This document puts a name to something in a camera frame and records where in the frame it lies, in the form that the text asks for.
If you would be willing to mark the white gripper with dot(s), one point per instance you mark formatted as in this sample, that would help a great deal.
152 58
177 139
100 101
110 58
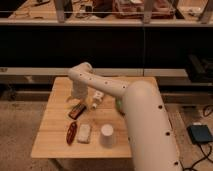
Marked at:
79 91

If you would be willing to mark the brown rectangular eraser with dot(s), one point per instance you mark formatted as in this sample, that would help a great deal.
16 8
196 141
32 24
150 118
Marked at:
77 111

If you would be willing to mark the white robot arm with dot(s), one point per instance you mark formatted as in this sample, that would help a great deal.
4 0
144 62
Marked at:
151 138

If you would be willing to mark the white sponge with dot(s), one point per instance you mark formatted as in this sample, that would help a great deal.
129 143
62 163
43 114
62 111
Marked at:
84 133

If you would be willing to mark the dark red oblong object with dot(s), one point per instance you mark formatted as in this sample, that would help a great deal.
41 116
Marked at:
71 133

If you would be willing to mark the wooden table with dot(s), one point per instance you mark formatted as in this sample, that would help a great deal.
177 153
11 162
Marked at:
50 141

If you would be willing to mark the green bowl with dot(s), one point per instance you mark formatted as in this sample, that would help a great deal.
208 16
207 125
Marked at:
119 106

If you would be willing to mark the white paper cup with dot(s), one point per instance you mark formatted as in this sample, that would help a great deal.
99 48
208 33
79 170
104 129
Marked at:
107 135

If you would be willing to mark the black foot pedal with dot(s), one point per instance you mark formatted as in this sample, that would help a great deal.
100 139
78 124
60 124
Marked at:
199 134

